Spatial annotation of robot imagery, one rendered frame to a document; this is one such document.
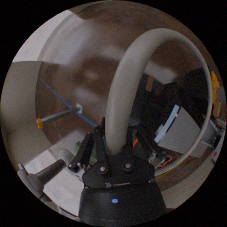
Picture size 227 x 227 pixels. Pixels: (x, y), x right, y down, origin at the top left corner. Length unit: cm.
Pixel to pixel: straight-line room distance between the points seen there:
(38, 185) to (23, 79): 579
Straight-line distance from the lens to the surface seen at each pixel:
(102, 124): 18
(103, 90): 143
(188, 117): 65
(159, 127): 60
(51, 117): 134
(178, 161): 41
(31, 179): 58
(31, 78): 607
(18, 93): 625
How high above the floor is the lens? 130
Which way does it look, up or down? 67 degrees down
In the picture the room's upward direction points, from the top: 132 degrees counter-clockwise
